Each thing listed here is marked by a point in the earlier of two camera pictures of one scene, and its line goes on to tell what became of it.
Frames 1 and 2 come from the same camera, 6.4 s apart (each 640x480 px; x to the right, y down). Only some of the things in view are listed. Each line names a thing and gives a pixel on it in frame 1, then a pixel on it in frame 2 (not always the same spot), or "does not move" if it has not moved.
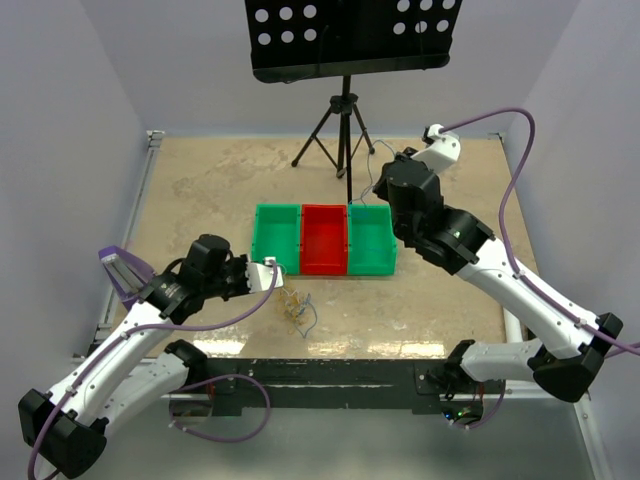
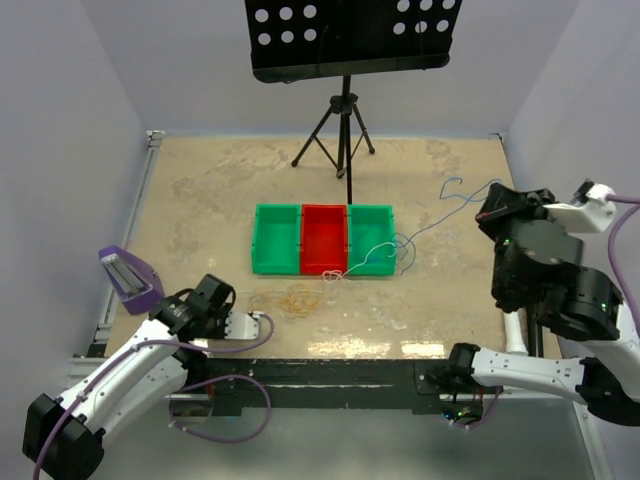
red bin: [323, 242] does not move
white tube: [512, 327] does not move
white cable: [292, 294] → [333, 275]
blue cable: [364, 189] → [409, 241]
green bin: [371, 242] does not move
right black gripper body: [401, 227] → [499, 220]
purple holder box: [127, 273] does not move
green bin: [276, 233] does not move
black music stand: [301, 40] does not move
